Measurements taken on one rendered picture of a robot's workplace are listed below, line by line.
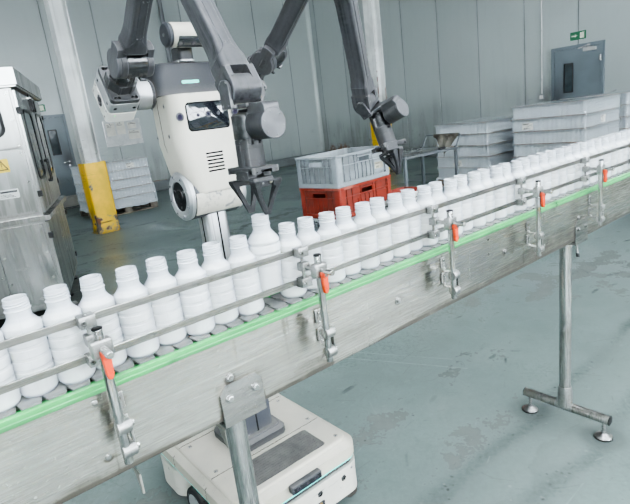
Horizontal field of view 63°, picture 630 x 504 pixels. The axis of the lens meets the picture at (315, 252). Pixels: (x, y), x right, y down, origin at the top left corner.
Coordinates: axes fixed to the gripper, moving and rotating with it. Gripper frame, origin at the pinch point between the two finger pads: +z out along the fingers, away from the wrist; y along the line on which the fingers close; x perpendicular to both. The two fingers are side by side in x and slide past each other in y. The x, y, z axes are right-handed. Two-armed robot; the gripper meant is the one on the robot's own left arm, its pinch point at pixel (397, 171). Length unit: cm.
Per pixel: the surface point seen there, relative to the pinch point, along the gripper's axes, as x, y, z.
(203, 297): -18, -83, 18
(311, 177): 174, 106, -40
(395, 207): -18.1, -25.4, 12.0
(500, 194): -17.3, 21.6, 17.7
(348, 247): -16.5, -43.5, 17.8
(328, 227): -18, -49, 12
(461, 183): -17.8, 4.2, 10.9
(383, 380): 102, 48, 89
